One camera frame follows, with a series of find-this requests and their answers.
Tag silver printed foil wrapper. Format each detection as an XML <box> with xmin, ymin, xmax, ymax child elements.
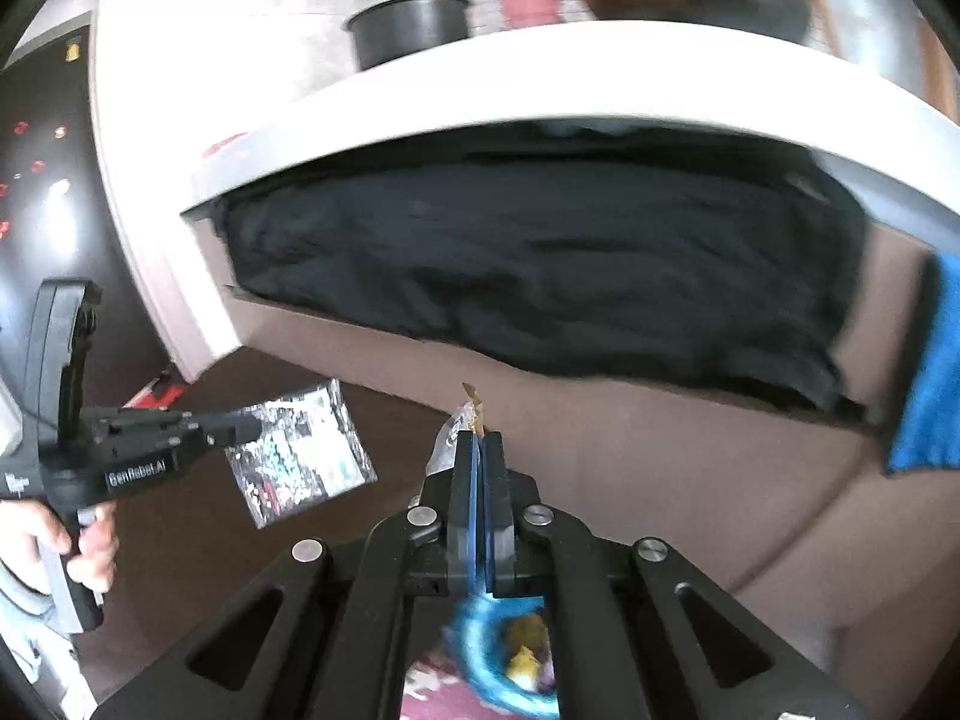
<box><xmin>226</xmin><ymin>379</ymin><xmax>377</xmax><ymax>530</ymax></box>

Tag small gold wrapper scrap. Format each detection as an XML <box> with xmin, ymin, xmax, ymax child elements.
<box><xmin>406</xmin><ymin>379</ymin><xmax>490</xmax><ymax>511</ymax></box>

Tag person's left hand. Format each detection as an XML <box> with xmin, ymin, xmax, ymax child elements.
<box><xmin>2</xmin><ymin>500</ymin><xmax>119</xmax><ymax>595</ymax></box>

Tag black cloth on cabinet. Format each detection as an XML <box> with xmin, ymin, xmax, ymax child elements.
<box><xmin>210</xmin><ymin>122</ymin><xmax>867</xmax><ymax>415</ymax></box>

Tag white countertop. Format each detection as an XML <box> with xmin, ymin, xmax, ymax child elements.
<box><xmin>89</xmin><ymin>0</ymin><xmax>958</xmax><ymax>379</ymax></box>

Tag black pot on counter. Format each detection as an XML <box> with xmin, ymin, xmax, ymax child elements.
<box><xmin>345</xmin><ymin>0</ymin><xmax>470</xmax><ymax>71</ymax></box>

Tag blue hanging towel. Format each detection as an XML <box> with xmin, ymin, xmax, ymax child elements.
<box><xmin>885</xmin><ymin>252</ymin><xmax>958</xmax><ymax>476</ymax></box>

